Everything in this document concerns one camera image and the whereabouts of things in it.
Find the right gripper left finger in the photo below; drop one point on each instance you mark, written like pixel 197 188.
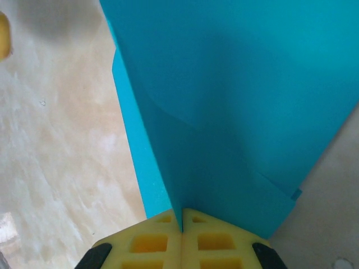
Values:
pixel 146 246

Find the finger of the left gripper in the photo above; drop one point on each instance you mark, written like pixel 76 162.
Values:
pixel 4 36

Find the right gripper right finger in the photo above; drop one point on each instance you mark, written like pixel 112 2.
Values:
pixel 218 246

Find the blue paper sheet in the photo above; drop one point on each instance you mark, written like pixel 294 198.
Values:
pixel 224 98

